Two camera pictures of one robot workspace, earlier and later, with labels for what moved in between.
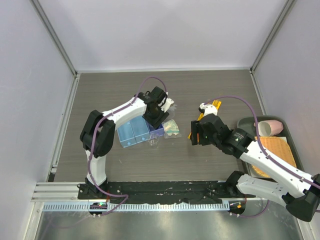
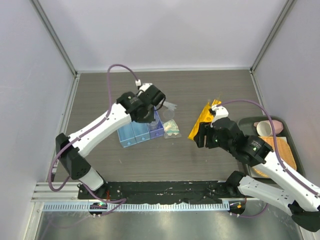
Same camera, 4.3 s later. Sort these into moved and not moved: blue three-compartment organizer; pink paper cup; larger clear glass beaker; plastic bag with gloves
Moved: larger clear glass beaker
Not moved: pink paper cup; blue three-compartment organizer; plastic bag with gloves
